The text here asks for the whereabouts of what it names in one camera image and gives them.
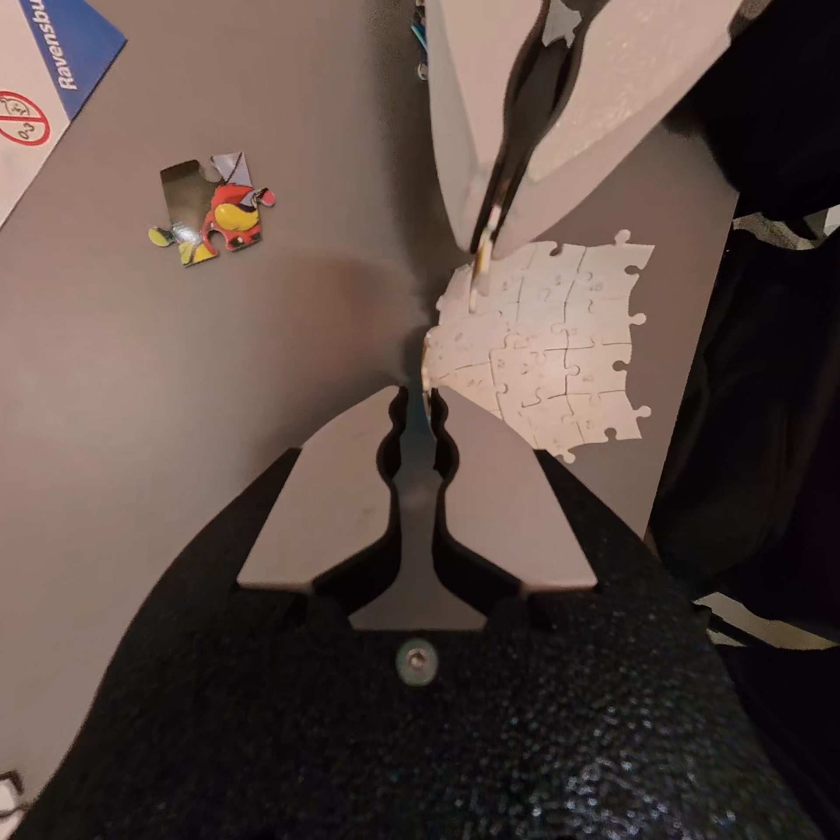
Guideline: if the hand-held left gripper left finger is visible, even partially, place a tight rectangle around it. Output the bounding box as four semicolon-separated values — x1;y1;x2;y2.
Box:
236;385;408;616

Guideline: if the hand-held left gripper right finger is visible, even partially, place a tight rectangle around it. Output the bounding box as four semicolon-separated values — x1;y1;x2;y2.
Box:
430;386;598;618

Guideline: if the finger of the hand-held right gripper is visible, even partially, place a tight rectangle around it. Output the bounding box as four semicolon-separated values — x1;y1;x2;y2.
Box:
489;0;748;260
425;0;549;253

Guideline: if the partly built white puzzle ball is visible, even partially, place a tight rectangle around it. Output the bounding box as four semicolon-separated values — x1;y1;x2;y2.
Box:
420;230;655;466

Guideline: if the printed puzzle instruction leaflet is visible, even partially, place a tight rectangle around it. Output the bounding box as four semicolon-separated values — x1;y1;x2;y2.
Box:
0;0;127;227

